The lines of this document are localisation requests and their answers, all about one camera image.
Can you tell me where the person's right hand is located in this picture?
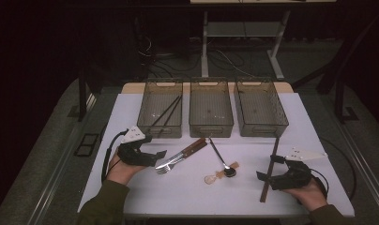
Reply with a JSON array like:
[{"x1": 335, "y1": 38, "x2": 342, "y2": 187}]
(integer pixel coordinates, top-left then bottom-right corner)
[{"x1": 284, "y1": 180, "x2": 329, "y2": 212}]

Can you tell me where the bundle of floor cables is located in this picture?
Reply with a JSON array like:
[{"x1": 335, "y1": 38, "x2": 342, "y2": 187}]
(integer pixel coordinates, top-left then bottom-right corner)
[{"x1": 134, "y1": 31, "x2": 261, "y2": 80}]

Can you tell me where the wooden-handled steel knife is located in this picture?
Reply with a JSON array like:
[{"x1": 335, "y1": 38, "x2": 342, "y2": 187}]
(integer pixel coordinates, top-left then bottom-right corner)
[{"x1": 155, "y1": 138, "x2": 207, "y2": 172}]

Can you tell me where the small wooden spoon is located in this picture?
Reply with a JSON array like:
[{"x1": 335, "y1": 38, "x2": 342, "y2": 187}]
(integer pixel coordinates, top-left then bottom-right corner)
[{"x1": 204, "y1": 160, "x2": 241, "y2": 186}]

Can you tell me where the brown wooden chopstick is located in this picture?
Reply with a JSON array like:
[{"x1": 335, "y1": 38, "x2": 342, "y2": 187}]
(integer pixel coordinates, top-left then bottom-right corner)
[{"x1": 259, "y1": 135, "x2": 281, "y2": 203}]

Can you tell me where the wooden-handled steel fork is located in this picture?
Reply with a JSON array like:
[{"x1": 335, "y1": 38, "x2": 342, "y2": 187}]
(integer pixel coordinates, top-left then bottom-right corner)
[{"x1": 156, "y1": 141, "x2": 208, "y2": 175}]

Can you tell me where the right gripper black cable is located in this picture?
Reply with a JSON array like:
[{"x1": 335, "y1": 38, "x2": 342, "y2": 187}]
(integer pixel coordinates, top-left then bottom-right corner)
[{"x1": 309, "y1": 168, "x2": 330, "y2": 192}]

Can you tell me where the black metal stand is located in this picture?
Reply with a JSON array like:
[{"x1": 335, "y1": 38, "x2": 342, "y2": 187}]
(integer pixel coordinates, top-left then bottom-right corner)
[
  {"x1": 67, "y1": 62, "x2": 95, "y2": 123},
  {"x1": 333, "y1": 62, "x2": 360, "y2": 125}
]

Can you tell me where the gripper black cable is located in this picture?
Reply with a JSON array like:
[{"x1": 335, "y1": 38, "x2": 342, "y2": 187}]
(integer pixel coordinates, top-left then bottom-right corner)
[
  {"x1": 309, "y1": 168, "x2": 330, "y2": 192},
  {"x1": 100, "y1": 128, "x2": 129, "y2": 184}
]

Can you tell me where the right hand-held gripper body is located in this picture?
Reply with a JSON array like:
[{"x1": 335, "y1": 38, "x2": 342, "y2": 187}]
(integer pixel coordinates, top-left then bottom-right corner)
[{"x1": 269, "y1": 147, "x2": 328, "y2": 191}]

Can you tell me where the black rectangular floor frame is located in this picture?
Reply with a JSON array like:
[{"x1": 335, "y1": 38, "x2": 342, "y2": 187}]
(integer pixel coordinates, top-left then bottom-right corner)
[{"x1": 73, "y1": 132, "x2": 100, "y2": 158}]

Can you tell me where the white metal desk frame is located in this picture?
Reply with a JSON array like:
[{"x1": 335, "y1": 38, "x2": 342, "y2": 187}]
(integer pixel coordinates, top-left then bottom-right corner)
[{"x1": 189, "y1": 0, "x2": 338, "y2": 81}]

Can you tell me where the smoky transparent plastic bin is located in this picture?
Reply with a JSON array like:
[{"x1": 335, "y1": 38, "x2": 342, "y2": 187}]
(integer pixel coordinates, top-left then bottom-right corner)
[
  {"x1": 234, "y1": 77, "x2": 290, "y2": 139},
  {"x1": 189, "y1": 77, "x2": 235, "y2": 139},
  {"x1": 136, "y1": 78, "x2": 184, "y2": 139}
]

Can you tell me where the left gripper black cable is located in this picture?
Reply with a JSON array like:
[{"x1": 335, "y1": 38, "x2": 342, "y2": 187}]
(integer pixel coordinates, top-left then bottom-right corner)
[{"x1": 100, "y1": 128, "x2": 129, "y2": 184}]

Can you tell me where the steel spoon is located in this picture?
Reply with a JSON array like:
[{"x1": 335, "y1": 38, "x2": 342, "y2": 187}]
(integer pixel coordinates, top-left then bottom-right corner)
[{"x1": 208, "y1": 136, "x2": 237, "y2": 178}]

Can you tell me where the person's left hand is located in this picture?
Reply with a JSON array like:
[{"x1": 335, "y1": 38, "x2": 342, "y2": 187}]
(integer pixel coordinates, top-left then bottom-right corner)
[{"x1": 106, "y1": 152, "x2": 147, "y2": 186}]

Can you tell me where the black floor cable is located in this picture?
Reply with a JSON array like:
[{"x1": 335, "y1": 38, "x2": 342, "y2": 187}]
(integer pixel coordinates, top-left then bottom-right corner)
[{"x1": 318, "y1": 136, "x2": 358, "y2": 202}]

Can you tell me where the aluminium floor rail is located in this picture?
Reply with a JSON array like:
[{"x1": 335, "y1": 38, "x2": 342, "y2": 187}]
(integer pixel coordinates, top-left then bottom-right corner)
[
  {"x1": 334, "y1": 121, "x2": 379, "y2": 217},
  {"x1": 26, "y1": 93, "x2": 98, "y2": 225}
]

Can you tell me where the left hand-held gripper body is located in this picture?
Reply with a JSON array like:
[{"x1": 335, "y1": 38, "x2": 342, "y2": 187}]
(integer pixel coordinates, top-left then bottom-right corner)
[{"x1": 116, "y1": 125, "x2": 158, "y2": 168}]

